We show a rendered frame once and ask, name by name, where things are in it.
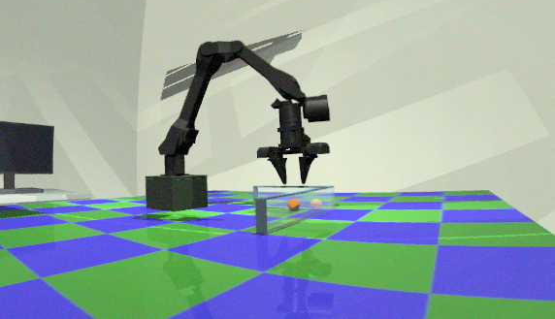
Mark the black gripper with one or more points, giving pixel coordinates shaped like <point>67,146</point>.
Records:
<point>291,135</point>

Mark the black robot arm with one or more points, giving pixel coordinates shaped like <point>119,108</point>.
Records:
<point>210,56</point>

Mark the clear low glass wall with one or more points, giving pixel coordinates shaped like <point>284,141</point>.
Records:
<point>283,212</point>

